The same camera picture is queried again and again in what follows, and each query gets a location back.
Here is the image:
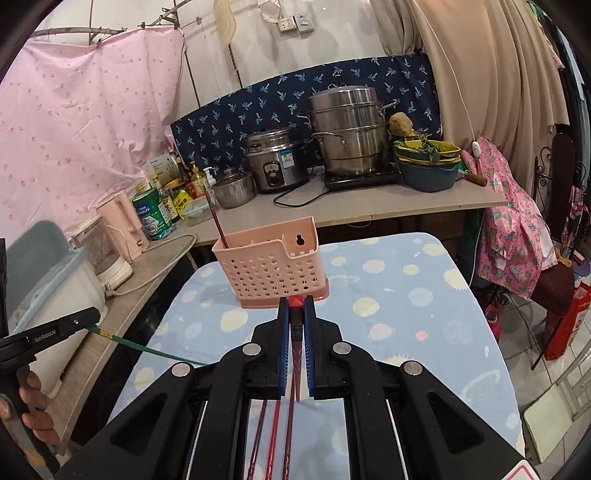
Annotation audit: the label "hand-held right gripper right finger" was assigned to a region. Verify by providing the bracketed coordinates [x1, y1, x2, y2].
[300, 296, 528, 480]

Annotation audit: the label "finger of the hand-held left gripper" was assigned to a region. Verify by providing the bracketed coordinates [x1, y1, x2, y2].
[0, 308, 101, 366]

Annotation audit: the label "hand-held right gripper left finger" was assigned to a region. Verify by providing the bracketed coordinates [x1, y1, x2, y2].
[55, 296, 293, 480]

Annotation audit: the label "dark maroon chopstick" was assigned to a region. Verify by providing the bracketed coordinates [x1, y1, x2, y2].
[249, 400, 269, 480]

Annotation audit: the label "pink perforated utensil basket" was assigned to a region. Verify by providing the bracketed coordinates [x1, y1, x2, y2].
[212, 217, 332, 310]

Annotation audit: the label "green patterned chopstick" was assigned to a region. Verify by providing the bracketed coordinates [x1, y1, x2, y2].
[88, 324, 211, 366]

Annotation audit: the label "dark red chopstick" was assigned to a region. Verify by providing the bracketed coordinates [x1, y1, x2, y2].
[206, 191, 230, 251]

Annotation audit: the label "person's left hand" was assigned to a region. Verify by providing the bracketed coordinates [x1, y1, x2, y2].
[0, 370, 51, 446]

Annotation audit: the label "white bin with blue lid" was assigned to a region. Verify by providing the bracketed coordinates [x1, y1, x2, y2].
[0, 220, 110, 398]

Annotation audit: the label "white blender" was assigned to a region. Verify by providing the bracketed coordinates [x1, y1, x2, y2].
[68, 215, 136, 291]

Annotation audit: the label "blue dotted tablecloth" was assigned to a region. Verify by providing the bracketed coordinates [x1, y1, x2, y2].
[99, 232, 528, 480]

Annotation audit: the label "pink electric kettle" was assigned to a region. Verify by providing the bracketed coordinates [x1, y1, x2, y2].
[95, 191, 151, 262]

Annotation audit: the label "green tin can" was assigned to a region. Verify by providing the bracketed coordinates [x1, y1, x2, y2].
[132, 186, 164, 240]

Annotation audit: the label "soy sauce bottle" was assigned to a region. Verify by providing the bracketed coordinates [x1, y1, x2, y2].
[156, 177, 179, 225]

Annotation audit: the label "small steel lidded pot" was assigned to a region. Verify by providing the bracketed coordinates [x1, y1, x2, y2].
[211, 168, 256, 210]

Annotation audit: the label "yellow seasoning packet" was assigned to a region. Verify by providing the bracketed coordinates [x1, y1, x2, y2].
[172, 189, 195, 219]

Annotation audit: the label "black induction cooktop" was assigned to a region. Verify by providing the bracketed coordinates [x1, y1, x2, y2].
[323, 165, 403, 191]

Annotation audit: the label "white carton box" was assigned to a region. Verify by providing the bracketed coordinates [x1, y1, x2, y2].
[140, 155, 179, 186]

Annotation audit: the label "steel rice cooker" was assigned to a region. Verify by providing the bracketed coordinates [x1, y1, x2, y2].
[243, 128, 309, 195]

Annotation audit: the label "yellow oil bottle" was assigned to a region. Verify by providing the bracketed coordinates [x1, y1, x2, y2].
[187, 161, 207, 200]

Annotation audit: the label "pink printed cloth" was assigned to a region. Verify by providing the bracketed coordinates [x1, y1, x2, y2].
[0, 25, 186, 243]

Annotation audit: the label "blue plastic bowl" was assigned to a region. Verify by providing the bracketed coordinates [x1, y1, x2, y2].
[397, 158, 461, 193]

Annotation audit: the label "stacked steel steamer pot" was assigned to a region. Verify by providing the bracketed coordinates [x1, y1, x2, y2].
[306, 84, 399, 179]

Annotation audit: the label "pink pineapple-print garment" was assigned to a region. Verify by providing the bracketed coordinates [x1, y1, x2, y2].
[461, 135, 556, 302]

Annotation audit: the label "green vegetables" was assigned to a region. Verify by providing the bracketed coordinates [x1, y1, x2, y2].
[398, 137, 445, 163]

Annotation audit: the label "brown loofah sponge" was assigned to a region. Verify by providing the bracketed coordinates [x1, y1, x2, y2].
[388, 113, 415, 139]

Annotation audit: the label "yellow plastic bowl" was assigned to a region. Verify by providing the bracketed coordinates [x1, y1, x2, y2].
[392, 140, 463, 163]

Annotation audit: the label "navy leaf-print cloth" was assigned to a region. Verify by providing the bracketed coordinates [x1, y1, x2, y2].
[170, 55, 443, 172]

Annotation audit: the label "red bag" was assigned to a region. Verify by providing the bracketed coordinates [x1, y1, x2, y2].
[544, 271, 591, 361]

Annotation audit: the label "bamboo pole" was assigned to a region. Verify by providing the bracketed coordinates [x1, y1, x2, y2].
[34, 24, 129, 43]

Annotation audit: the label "beige curtain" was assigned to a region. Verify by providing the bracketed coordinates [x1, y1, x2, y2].
[406, 0, 575, 144]

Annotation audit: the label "hanging clothes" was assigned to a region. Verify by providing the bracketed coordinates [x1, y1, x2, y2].
[531, 0, 591, 139]

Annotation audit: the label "white power cable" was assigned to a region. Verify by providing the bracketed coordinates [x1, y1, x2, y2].
[104, 233, 198, 297]

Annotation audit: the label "black power cable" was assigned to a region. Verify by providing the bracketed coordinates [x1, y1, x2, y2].
[272, 167, 327, 208]

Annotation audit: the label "wooden-handled knife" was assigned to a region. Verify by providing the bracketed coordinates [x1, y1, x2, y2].
[458, 167, 489, 188]

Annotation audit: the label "white pull-cord switch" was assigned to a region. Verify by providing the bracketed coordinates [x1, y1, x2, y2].
[429, 21, 482, 154]

